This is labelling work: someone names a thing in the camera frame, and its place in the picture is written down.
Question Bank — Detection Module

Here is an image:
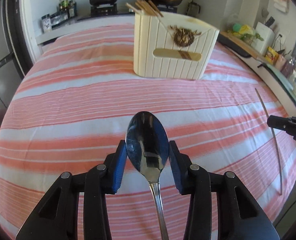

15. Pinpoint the black gas cooktop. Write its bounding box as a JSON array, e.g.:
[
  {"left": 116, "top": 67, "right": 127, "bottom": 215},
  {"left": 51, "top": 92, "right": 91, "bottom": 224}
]
[{"left": 77, "top": 4, "right": 177, "bottom": 21}]

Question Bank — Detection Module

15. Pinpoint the spice jar rack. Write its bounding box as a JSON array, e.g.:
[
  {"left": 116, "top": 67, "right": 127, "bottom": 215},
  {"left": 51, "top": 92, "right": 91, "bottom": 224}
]
[{"left": 50, "top": 11, "right": 69, "bottom": 28}]

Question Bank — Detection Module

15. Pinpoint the wooden cutting board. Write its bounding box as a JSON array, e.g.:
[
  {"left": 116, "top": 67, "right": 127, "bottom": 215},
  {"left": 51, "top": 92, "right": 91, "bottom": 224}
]
[{"left": 220, "top": 31, "right": 268, "bottom": 63}]

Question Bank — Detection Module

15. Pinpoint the grey steel refrigerator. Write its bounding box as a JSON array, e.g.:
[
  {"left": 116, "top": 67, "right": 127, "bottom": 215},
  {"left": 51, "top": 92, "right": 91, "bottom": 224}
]
[{"left": 0, "top": 0, "right": 23, "bottom": 123}]

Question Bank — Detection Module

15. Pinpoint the bag of sponges rack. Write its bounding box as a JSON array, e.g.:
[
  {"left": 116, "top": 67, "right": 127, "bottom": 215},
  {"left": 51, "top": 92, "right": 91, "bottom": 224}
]
[{"left": 227, "top": 14, "right": 264, "bottom": 46}]

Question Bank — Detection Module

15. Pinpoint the green dish mat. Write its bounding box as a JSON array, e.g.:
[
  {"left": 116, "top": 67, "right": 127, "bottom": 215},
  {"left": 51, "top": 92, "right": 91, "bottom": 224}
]
[{"left": 258, "top": 63, "right": 296, "bottom": 107}]

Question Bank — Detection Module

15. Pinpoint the condiment bottles cluster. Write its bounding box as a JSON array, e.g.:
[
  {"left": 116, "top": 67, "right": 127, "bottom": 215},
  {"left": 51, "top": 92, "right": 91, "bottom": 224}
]
[{"left": 59, "top": 0, "right": 77, "bottom": 20}]

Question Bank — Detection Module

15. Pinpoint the pink white striped tablecloth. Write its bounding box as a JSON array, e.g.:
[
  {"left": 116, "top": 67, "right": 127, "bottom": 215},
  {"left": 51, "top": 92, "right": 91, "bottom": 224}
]
[{"left": 0, "top": 24, "right": 296, "bottom": 238}]

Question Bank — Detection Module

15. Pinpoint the white jar with pattern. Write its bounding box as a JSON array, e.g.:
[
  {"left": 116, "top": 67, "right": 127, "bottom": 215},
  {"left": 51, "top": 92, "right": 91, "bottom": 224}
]
[{"left": 41, "top": 14, "right": 52, "bottom": 33}]

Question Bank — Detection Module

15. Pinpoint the wooden chopstick crossing spoon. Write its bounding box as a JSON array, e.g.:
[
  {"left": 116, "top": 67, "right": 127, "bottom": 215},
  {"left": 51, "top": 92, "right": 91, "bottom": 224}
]
[{"left": 137, "top": 0, "right": 158, "bottom": 16}]

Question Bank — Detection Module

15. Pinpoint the yellow snack packet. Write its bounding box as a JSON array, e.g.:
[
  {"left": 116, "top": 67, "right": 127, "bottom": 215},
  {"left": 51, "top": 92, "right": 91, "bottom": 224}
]
[{"left": 265, "top": 46, "right": 279, "bottom": 65}]

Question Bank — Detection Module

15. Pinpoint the dark french press jug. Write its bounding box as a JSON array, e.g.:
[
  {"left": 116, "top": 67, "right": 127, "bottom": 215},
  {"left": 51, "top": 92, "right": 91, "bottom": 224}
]
[{"left": 185, "top": 0, "right": 201, "bottom": 18}]

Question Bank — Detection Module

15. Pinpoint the white knife block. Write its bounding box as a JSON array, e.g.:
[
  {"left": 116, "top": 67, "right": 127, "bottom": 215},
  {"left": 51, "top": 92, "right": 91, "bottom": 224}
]
[{"left": 251, "top": 22, "right": 275, "bottom": 56}]

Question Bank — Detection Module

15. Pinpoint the cream ribbed utensil holder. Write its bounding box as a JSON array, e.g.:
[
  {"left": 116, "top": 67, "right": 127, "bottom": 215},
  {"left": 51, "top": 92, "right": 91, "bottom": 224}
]
[{"left": 133, "top": 12, "right": 219, "bottom": 80}]

